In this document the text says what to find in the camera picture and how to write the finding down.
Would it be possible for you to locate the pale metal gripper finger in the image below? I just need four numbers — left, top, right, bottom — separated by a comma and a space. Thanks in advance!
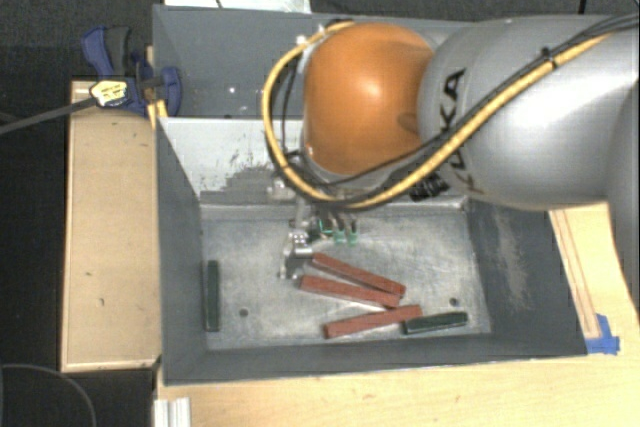
289, 229, 315, 262
277, 245, 302, 281

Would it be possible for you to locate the grey metal bin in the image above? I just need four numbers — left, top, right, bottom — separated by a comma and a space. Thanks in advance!
151, 3, 589, 386

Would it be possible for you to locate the red-brown flat block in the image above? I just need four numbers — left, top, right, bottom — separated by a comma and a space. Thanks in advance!
298, 274, 403, 310
321, 304, 424, 341
310, 252, 408, 298

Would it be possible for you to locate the dark green flat block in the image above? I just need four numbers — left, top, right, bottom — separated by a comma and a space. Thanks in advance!
402, 310, 470, 336
202, 259, 222, 333

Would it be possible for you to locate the pale wood board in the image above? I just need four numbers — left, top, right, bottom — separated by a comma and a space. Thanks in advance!
59, 80, 164, 374

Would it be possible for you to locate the black cylinder on white bracket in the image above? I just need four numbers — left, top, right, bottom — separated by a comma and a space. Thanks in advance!
408, 176, 450, 203

